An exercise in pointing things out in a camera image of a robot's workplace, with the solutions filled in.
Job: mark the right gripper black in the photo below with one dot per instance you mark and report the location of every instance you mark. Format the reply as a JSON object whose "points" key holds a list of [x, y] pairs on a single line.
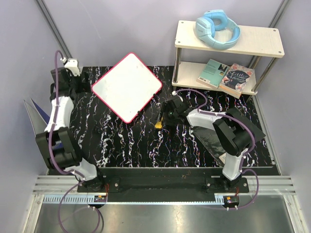
{"points": [[164, 108]]}

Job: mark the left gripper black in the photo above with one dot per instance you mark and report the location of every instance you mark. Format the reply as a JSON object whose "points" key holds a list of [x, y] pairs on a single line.
{"points": [[84, 87]]}

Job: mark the yellow black whiteboard eraser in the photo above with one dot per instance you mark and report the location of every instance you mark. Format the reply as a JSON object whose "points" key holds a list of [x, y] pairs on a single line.
{"points": [[158, 124]]}

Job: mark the pink framed whiteboard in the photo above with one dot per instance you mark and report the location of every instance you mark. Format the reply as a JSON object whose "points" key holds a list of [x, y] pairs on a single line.
{"points": [[127, 87]]}

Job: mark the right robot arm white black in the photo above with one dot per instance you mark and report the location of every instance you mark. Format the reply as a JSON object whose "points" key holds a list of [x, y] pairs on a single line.
{"points": [[232, 170]]}

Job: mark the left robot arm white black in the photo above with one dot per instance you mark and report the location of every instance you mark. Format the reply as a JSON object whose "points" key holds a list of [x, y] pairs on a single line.
{"points": [[57, 144]]}

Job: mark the black notebook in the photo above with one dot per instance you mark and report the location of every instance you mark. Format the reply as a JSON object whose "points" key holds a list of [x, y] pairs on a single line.
{"points": [[209, 140]]}

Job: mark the teal paperback book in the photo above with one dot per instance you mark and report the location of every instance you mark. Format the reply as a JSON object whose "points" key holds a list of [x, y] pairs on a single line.
{"points": [[212, 74]]}

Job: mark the little women book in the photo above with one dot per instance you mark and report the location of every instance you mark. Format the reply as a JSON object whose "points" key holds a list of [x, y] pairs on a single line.
{"points": [[235, 80]]}

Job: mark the blue headphones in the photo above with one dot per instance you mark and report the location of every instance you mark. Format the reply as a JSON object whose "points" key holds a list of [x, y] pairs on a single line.
{"points": [[214, 21]]}

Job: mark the white two-tier shelf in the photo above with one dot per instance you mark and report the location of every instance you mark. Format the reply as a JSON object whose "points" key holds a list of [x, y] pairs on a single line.
{"points": [[192, 54]]}

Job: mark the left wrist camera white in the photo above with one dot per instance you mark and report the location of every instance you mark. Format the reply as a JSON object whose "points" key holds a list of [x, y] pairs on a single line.
{"points": [[72, 65]]}

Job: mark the blue ring binder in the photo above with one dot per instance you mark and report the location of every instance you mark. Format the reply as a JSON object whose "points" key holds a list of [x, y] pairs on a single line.
{"points": [[39, 118]]}

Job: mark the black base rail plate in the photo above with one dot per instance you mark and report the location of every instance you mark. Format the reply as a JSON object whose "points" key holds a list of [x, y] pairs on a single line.
{"points": [[204, 178]]}

